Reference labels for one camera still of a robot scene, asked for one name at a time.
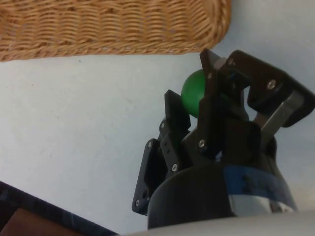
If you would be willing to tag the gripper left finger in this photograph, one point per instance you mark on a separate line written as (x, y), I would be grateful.
(176, 113)

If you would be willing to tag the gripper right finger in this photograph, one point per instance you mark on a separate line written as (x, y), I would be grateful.
(261, 73)

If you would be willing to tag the wicker basket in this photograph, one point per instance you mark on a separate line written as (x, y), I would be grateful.
(105, 27)

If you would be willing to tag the green ball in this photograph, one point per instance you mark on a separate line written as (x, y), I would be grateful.
(193, 92)

